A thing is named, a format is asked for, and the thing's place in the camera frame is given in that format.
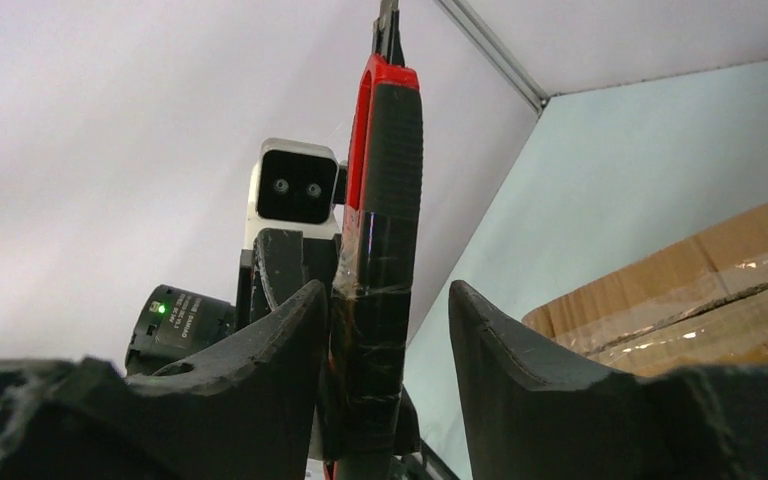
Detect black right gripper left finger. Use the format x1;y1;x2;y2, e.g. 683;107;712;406
0;281;327;479

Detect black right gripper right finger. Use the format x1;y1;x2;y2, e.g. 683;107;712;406
448;280;768;479

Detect red black utility knife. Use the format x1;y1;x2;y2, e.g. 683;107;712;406
329;1;423;479

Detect brown cardboard express box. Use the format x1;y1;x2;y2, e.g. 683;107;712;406
523;203;768;376

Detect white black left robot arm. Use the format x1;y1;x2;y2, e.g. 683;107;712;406
125;228;341;375

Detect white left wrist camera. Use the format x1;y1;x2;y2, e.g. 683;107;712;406
243;137;341;250

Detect aluminium right corner post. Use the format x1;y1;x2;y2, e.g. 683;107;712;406
435;0;550;117

